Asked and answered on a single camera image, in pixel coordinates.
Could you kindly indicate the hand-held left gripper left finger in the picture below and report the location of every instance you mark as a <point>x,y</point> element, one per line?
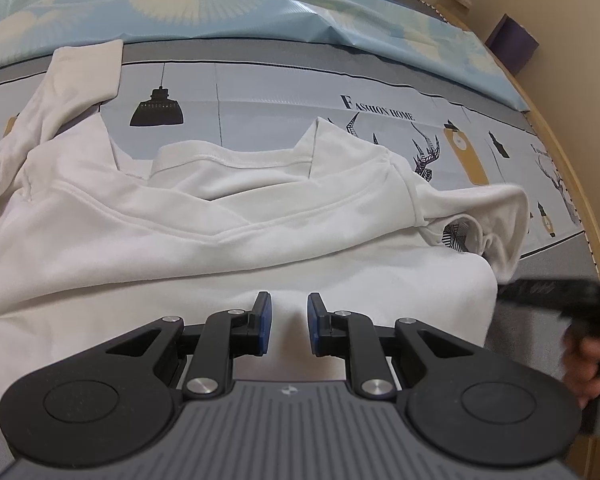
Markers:
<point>264,320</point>

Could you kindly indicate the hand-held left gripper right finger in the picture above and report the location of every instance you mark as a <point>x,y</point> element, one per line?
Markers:
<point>314,322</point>

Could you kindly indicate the white shirt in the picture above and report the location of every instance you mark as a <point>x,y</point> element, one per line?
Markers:
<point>230,260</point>

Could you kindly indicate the person's right hand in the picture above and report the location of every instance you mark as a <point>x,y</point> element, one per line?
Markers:
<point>585,365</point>

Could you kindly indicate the grey printed bed sheet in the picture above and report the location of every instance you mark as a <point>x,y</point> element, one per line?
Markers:
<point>280,90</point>

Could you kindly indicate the purple box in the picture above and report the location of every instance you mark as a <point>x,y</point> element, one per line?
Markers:
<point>510,45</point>

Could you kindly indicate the light blue patterned blanket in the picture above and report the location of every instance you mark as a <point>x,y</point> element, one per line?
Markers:
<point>230,5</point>

